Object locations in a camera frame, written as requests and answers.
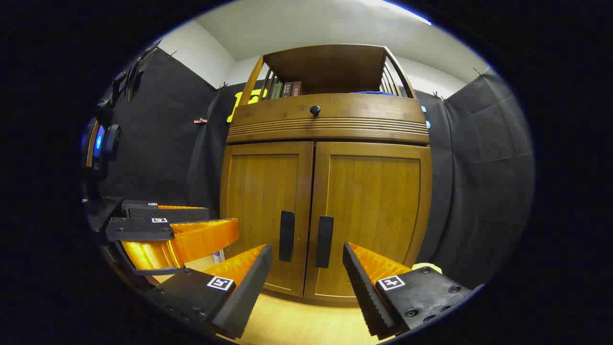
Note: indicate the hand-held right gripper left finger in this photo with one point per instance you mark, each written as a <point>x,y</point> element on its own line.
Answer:
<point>249,297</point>

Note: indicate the brown book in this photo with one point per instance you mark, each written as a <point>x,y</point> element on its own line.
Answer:
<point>297,88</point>

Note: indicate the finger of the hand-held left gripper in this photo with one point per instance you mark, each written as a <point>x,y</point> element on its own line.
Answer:
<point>139,230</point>
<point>182,214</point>

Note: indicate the wooden shoe cabinet door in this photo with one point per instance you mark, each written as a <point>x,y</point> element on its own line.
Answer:
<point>373,201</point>
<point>258,191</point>

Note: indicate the dark book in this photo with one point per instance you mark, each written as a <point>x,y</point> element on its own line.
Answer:
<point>288,89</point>

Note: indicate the wooden drawer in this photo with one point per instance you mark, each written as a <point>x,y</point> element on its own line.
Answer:
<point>287,120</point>

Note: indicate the black backdrop cloth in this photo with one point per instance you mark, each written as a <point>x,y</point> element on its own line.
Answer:
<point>158,143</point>

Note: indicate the wooden double-door shoe cabinet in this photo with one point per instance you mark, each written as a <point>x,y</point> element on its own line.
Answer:
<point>325,62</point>

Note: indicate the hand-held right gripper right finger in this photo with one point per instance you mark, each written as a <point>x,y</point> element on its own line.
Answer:
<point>364,292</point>

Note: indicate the blue cloth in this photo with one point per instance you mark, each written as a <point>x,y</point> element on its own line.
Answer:
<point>373,93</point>

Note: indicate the black drawer knob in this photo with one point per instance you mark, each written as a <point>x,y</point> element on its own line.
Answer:
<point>315,110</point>

